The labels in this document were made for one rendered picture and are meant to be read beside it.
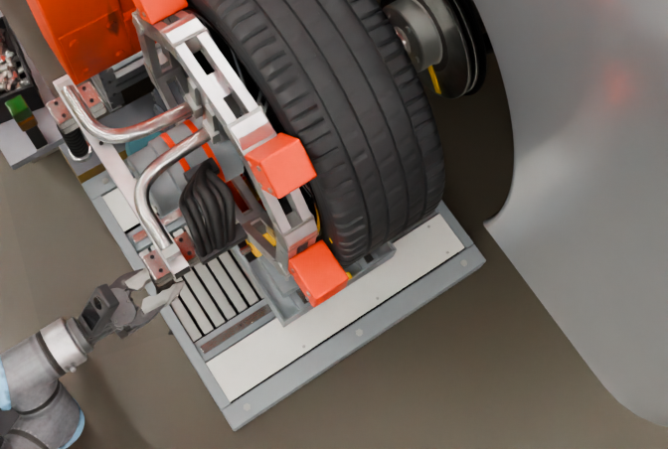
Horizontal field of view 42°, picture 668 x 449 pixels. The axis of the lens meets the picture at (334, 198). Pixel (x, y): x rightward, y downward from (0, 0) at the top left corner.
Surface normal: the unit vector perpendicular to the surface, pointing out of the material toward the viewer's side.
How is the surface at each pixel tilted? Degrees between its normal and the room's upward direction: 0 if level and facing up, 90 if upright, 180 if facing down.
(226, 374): 0
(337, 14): 6
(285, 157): 35
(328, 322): 0
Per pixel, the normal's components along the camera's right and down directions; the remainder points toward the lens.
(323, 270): 0.07, -0.32
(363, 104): 0.36, 0.14
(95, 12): 0.56, 0.79
